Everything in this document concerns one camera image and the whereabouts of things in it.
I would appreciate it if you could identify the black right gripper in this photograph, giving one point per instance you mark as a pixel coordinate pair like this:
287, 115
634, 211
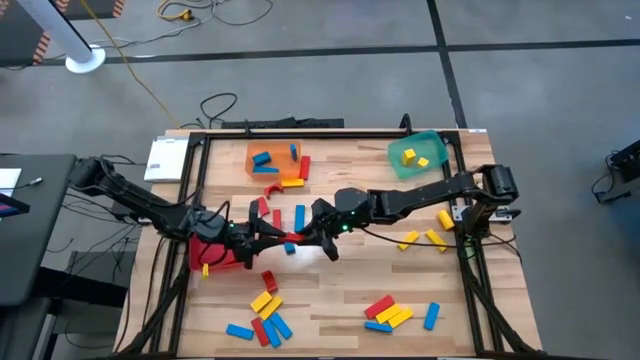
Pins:
340, 222

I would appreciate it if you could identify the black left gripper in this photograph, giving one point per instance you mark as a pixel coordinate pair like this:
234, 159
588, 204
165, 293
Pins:
240, 235

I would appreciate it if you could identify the long blue block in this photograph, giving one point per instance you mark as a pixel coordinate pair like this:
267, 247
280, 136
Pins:
265, 170
299, 218

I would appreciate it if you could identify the red plastic bin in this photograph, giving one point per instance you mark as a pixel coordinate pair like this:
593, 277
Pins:
212, 256

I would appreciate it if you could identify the small yellow cube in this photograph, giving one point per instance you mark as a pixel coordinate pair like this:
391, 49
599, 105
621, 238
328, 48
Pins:
423, 162

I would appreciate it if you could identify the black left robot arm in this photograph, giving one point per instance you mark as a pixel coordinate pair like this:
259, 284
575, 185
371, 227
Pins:
150, 204

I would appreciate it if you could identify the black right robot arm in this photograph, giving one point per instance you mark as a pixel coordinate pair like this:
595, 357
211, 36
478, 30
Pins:
425, 195

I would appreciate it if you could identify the short thick blue block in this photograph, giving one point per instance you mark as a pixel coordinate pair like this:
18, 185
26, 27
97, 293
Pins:
289, 248

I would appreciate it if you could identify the long red block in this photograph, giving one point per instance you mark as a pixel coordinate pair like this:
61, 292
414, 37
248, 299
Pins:
304, 167

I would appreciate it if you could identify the orange translucent plastic bin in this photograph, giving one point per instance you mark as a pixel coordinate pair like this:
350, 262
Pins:
280, 162

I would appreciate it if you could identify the black power strip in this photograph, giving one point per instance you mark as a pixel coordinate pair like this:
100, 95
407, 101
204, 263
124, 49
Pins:
310, 123

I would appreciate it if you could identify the teal translucent plastic bin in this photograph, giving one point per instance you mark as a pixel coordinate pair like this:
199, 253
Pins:
417, 170

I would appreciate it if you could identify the white booklet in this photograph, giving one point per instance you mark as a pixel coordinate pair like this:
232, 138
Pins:
167, 157

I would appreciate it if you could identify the yellow cylinder block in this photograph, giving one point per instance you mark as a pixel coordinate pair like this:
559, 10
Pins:
445, 220

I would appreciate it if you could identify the black desk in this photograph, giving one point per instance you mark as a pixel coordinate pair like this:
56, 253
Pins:
35, 240

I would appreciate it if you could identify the dark tablet screen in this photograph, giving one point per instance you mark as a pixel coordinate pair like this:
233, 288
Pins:
10, 206

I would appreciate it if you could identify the white paper sheet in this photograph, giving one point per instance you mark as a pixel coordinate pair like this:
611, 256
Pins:
9, 180

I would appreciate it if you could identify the hazard-striped dark platform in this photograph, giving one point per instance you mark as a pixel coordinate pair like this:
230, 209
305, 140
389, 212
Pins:
95, 7
15, 40

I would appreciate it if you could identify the black aluminium table frame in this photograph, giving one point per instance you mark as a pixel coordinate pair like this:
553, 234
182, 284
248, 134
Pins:
325, 135

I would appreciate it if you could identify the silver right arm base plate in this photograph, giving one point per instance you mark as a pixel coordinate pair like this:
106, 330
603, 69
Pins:
457, 212

